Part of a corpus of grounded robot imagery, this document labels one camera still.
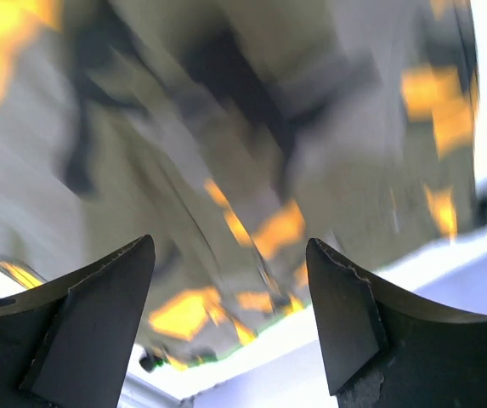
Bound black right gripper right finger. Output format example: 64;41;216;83
306;238;487;407

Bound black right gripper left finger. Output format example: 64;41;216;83
0;235;155;408

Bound olive yellow camouflage trousers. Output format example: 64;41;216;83
0;1;487;371

